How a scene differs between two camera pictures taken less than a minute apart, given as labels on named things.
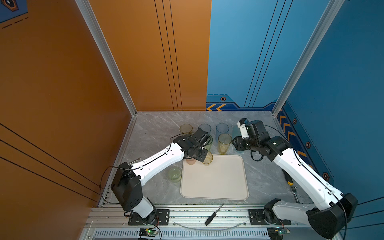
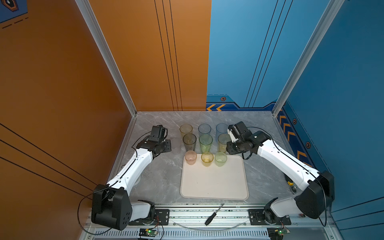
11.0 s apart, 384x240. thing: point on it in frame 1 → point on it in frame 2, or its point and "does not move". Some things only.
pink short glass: x=190 y=161 does not move
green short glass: x=174 y=174 → x=220 y=159
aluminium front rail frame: x=111 y=222 does not move
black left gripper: x=202 y=157 → x=167 y=142
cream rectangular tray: x=225 y=178 does not move
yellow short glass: x=208 y=159 does not move
